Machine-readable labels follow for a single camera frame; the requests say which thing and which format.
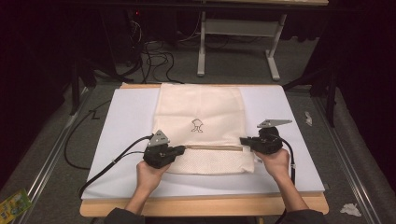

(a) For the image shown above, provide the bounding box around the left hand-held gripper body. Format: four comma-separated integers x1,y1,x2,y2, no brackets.
142,129,176,170

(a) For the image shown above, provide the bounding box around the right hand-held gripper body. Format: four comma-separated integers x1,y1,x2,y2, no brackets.
252,119,293,156

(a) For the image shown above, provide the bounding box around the cream mesh laundry bag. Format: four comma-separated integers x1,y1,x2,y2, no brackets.
151,82,256,175

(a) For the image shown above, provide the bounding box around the person's left hand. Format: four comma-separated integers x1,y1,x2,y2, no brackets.
135,160,172,195

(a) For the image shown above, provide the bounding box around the person's right hand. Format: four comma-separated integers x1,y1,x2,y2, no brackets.
253,147,291,184

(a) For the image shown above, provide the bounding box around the white table mat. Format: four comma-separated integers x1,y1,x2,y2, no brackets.
80,85,326,201

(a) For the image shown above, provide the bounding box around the wooden table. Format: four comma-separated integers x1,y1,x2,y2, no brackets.
79,81,330,218

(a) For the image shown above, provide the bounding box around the black stand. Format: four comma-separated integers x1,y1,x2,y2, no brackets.
68,58,98,117
281,61,340,129

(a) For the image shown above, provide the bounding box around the crumpled white tissue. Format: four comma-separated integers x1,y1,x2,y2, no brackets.
339,203,363,218

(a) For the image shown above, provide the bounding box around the white-legged desk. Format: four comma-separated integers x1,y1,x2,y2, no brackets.
196,0,330,82

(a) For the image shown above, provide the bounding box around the black computer case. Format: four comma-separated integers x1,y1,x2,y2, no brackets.
102,7,145,64

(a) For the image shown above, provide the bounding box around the green yellow packet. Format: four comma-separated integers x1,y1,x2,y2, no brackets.
0,188,34,224

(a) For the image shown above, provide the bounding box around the left hand-held gripper cable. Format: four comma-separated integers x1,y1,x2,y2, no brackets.
78,133,155,198

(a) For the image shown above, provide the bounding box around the metal floor rail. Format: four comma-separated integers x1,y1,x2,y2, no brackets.
310,95,376,224
12,87,95,224

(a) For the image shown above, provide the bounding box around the black floor cable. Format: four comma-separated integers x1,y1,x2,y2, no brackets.
64,99,112,171

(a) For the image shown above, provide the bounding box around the tangle of black cables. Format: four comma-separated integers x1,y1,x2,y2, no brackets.
123,18,185,86

